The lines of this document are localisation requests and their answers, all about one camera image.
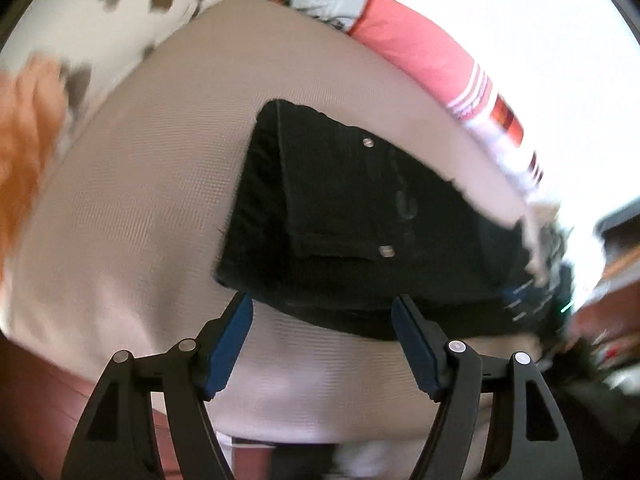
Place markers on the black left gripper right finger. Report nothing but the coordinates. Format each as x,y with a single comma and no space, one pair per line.
527,436

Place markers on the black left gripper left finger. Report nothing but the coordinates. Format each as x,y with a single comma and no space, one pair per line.
115,436

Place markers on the black pants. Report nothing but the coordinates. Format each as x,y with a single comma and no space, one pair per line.
331,223

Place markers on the beige bed sheet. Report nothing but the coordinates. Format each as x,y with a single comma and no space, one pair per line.
120,249

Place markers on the white patterned cloth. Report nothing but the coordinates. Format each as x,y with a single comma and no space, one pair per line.
546,241

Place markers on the pink striped bolster pillow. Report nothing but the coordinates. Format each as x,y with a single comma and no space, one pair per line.
432,58

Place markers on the white floral pillow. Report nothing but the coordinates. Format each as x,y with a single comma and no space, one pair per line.
61,59

